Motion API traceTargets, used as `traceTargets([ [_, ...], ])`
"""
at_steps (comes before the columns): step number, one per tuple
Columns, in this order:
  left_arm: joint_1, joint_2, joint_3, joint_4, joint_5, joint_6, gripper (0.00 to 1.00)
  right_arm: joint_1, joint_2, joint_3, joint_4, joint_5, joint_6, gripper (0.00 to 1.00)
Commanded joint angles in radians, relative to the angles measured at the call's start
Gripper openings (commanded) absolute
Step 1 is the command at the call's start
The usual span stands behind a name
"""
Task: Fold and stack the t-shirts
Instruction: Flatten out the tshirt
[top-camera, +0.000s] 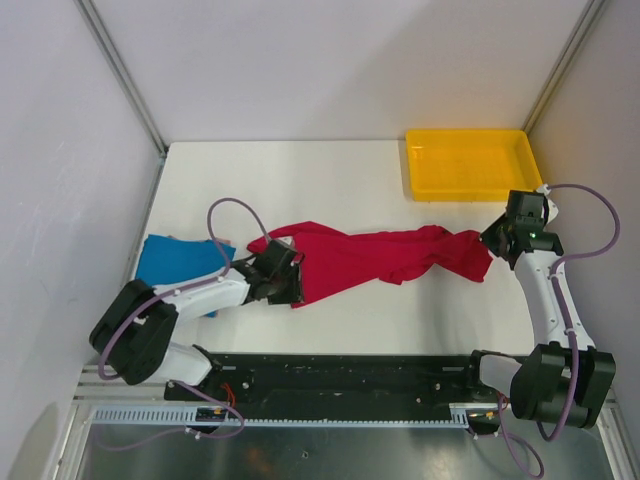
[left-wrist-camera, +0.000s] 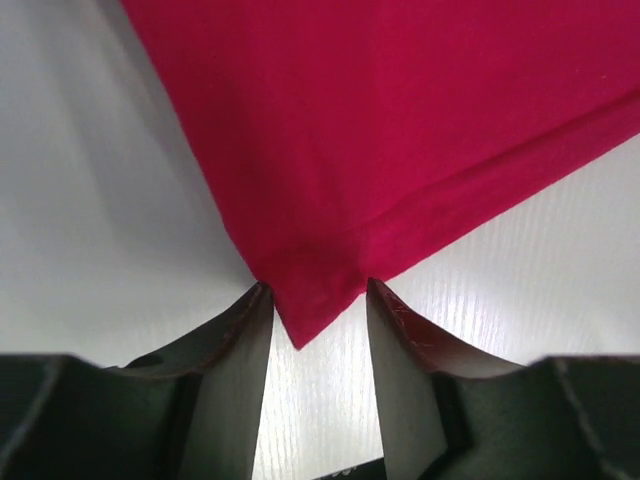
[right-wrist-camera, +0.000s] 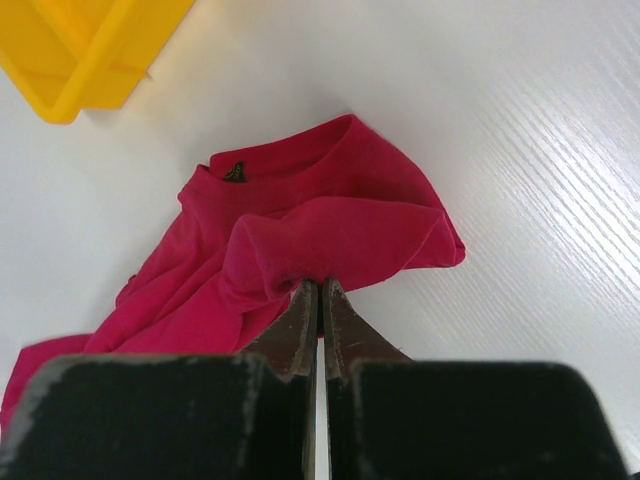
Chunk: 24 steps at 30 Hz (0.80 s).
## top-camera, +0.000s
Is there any left aluminium frame post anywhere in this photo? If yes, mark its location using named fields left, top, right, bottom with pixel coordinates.
left=72, top=0, right=169, bottom=151

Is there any folded blue t shirt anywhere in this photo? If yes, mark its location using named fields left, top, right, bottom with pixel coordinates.
left=133, top=235, right=236, bottom=322

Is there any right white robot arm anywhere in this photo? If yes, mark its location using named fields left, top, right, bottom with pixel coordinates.
left=461, top=214, right=616, bottom=441

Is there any red polo shirt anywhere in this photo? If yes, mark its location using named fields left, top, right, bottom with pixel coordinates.
left=270, top=221, right=492, bottom=308

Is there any yellow plastic tray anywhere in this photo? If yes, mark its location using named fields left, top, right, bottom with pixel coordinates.
left=405, top=129, right=543, bottom=202

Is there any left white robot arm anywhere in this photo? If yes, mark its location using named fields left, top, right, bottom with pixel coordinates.
left=89, top=239, right=304, bottom=400

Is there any grey slotted cable duct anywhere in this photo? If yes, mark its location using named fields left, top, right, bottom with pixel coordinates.
left=92, top=403, right=497, bottom=428

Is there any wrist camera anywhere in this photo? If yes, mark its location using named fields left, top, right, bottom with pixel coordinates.
left=274, top=236, right=295, bottom=250
left=505, top=190, right=559, bottom=227

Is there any aluminium frame post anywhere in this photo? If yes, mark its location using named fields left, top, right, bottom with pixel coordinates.
left=72, top=0, right=169, bottom=151
left=522, top=0, right=610, bottom=135

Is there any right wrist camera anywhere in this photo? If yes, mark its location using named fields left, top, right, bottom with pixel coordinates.
left=505, top=190, right=559, bottom=227

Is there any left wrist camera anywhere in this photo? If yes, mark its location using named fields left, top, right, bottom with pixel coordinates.
left=274, top=236, right=295, bottom=250

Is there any right aluminium frame post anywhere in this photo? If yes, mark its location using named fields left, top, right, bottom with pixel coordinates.
left=522, top=0, right=610, bottom=135

